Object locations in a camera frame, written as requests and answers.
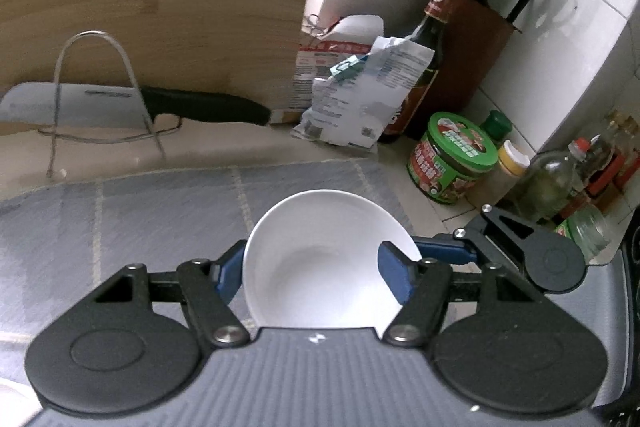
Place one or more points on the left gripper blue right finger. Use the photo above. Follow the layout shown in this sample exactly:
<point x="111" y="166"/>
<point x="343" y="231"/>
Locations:
<point x="398" y="271"/>

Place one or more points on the wire knife stand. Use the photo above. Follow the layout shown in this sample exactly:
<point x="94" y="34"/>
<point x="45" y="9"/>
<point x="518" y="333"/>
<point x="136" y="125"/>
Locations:
<point x="93" y="106"/>

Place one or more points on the green label glass jar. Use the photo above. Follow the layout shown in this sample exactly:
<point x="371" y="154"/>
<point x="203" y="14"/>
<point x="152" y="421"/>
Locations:
<point x="587" y="228"/>

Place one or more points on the blue grey checked towel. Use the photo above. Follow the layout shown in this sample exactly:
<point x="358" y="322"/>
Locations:
<point x="59" y="242"/>

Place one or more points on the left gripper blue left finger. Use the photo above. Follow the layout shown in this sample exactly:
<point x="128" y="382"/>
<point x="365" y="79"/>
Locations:
<point x="227" y="271"/>

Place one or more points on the floral bowl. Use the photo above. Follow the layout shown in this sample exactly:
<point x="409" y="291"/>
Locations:
<point x="311" y="262"/>

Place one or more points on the cleaver knife black handle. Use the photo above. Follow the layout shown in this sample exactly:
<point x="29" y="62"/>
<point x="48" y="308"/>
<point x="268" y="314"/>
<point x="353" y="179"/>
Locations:
<point x="17" y="106"/>

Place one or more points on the dark soy sauce bottle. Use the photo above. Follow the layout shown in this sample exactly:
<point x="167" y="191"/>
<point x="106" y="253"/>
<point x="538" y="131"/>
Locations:
<point x="422" y="53"/>

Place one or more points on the yellow lidded spice jar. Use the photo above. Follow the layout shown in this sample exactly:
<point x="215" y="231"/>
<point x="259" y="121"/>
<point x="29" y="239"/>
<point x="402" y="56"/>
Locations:
<point x="511" y="166"/>

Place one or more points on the red white clipped food bag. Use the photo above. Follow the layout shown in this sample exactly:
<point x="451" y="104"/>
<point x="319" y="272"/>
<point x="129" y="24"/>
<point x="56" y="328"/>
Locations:
<point x="320" y="48"/>

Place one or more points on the wooden knife block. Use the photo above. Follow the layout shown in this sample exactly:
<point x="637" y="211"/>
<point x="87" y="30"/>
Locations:
<point x="473" y="40"/>

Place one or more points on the green lidded sauce tub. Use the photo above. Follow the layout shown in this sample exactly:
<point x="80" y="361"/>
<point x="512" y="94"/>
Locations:
<point x="451" y="157"/>

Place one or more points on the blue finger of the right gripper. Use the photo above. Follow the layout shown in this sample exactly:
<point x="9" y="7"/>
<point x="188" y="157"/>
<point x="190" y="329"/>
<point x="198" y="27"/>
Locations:
<point x="445" y="248"/>

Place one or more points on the dark oil glass bottle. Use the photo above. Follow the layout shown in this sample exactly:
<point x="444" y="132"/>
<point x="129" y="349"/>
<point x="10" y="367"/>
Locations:
<point x="545" y="186"/>

